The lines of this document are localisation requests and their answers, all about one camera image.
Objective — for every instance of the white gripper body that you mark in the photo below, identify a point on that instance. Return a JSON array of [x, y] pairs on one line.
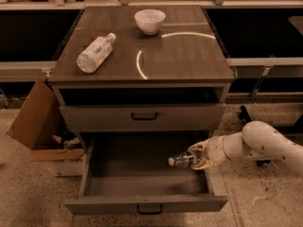
[[214, 150]]

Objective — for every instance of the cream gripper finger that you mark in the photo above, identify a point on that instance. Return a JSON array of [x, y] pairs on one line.
[[202, 163], [200, 146]]

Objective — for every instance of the clear water bottle dark label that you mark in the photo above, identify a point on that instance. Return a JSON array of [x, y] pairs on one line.
[[183, 159]]

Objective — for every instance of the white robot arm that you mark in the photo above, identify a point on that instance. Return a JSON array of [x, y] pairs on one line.
[[256, 141]]

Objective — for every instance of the grey drawer cabinet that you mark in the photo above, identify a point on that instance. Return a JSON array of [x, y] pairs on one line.
[[182, 64]]

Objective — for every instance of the open grey lower drawer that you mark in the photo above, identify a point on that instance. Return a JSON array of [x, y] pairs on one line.
[[128, 173]]

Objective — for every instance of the closed grey upper drawer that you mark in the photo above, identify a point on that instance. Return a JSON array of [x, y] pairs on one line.
[[200, 117]]

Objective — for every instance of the white frosted bottle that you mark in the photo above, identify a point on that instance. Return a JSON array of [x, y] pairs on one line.
[[91, 58]]

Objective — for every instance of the white bowl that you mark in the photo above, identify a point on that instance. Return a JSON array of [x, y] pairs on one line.
[[149, 21]]

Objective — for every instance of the brown cardboard box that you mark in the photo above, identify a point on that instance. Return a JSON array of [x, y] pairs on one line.
[[39, 126]]

